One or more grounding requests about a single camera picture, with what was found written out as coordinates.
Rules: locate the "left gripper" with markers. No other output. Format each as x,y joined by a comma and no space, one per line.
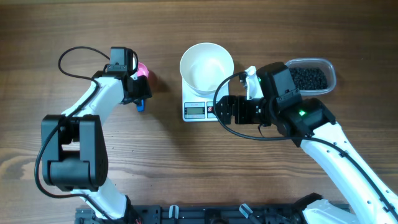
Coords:
144,91

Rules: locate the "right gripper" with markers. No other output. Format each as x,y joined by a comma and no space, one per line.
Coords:
241,116

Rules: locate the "pink scoop blue handle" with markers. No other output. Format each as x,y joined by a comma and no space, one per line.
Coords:
142,71

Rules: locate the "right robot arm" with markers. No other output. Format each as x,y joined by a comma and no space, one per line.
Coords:
312,127

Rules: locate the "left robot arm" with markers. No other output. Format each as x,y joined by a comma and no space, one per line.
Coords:
73,160

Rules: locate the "white digital kitchen scale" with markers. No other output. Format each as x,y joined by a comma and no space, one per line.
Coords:
196,107

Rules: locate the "white bowl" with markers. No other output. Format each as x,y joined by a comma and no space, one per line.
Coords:
204,66

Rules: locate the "black beans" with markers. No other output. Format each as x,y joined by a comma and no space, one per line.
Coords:
308,78

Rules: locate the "clear plastic container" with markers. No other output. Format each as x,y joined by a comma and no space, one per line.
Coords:
324,65

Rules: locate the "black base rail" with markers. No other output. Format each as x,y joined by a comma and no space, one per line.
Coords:
268,214

